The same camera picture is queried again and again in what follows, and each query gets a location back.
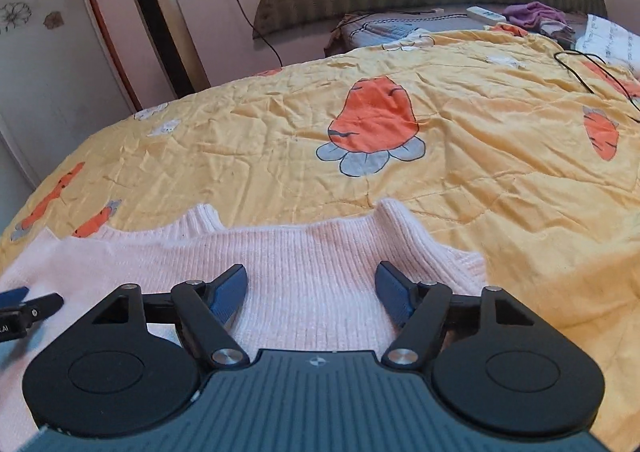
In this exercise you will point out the grey patterned bed sheet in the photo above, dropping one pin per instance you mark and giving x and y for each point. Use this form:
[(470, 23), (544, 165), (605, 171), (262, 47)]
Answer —
[(380, 29)]

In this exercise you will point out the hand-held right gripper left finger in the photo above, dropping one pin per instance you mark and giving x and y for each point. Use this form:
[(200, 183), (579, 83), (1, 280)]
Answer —
[(227, 294)]

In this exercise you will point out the white remote control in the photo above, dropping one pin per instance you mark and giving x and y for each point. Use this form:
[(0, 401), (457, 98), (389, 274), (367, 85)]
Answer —
[(485, 14)]

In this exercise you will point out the purple cloth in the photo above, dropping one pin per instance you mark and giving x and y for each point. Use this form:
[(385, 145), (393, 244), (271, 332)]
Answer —
[(532, 13)]

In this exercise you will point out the pink knitted sweater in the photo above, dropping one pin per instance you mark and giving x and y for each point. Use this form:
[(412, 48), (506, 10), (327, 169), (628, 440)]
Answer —
[(310, 277)]

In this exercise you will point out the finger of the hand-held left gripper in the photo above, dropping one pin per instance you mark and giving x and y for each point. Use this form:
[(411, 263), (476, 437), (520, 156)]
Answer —
[(45, 306), (12, 297)]

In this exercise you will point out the yellow carrot printed blanket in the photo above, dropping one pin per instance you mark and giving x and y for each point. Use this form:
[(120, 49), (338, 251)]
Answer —
[(260, 132)]

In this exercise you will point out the flower printed wardrobe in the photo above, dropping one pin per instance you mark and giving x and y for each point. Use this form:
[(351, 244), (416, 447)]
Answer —
[(45, 57)]

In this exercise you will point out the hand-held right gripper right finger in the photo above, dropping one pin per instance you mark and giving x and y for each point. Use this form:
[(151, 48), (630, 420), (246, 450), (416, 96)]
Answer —
[(392, 294)]

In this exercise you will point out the gold tower fan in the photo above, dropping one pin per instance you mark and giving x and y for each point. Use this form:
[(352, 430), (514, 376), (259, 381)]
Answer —
[(162, 22)]

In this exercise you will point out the white printed pillow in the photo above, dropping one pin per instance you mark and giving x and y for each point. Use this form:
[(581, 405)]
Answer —
[(612, 44)]

